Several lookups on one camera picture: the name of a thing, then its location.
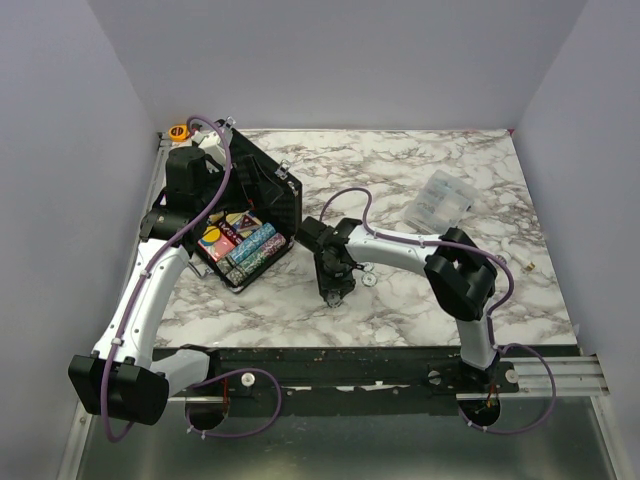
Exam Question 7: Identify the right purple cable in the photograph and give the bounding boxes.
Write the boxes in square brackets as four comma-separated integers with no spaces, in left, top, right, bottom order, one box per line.
[319,187,559,435]

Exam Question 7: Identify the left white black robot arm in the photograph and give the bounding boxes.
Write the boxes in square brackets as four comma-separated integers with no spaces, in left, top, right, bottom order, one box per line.
[68,143,251,429]

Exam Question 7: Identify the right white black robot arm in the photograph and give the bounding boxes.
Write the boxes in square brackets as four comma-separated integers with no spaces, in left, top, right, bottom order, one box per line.
[296,217,498,392]

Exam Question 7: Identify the blue poker chip row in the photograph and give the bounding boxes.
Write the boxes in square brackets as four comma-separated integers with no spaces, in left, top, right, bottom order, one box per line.
[225,223,276,265]

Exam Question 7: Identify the purple cable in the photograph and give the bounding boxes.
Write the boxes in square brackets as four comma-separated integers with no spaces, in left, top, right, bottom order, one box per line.
[319,187,559,435]
[99,115,284,444]

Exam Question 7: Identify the black mounting rail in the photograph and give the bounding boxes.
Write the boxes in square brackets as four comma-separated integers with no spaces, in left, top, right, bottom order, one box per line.
[172,347,519,418]

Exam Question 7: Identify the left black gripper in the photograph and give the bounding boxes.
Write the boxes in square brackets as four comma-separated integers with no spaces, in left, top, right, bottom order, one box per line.
[197,154,283,217]

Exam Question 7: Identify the red playing card deck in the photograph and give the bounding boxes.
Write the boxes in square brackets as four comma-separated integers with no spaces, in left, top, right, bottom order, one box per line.
[198,231,236,262]

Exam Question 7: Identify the purple poker chip row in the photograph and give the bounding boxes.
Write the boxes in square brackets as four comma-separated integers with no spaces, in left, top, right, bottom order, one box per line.
[238,233,286,276]

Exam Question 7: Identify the clear plastic box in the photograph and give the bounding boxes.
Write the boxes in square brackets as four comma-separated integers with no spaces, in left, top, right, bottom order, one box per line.
[403,170,479,235]

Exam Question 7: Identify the red triangular dealer button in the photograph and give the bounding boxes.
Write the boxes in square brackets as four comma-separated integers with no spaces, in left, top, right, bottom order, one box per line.
[233,213,262,238]

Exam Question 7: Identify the yellow round button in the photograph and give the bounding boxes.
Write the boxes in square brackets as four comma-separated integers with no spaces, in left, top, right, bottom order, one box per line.
[201,226,221,245]

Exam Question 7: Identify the black poker set case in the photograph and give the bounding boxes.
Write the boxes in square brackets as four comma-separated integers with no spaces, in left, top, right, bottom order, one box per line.
[196,129,303,293]

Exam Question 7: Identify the orange tape measure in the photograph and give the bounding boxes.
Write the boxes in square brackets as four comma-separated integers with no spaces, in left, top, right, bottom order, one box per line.
[168,124,190,143]

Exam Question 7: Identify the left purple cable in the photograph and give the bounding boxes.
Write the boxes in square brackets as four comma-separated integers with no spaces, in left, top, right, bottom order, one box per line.
[99,115,284,444]

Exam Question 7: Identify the aluminium side rail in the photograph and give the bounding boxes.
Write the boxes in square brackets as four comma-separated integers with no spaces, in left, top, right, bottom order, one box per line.
[74,130,174,351]

